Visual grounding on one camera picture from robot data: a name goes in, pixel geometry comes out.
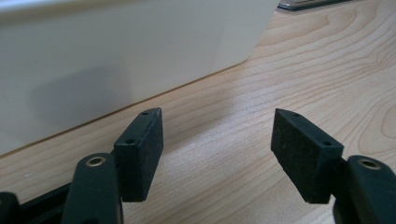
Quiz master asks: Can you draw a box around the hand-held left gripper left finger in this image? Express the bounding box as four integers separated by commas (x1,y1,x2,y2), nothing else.
113,106,164,203

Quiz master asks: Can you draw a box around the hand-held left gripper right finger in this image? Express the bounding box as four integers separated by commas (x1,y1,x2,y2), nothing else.
270,107,345,205

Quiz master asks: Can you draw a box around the white divided storage box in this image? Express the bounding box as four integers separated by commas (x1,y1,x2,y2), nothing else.
0,0,281,157

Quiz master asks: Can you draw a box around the shiny metal tray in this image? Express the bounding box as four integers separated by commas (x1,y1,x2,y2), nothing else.
276,0,354,12

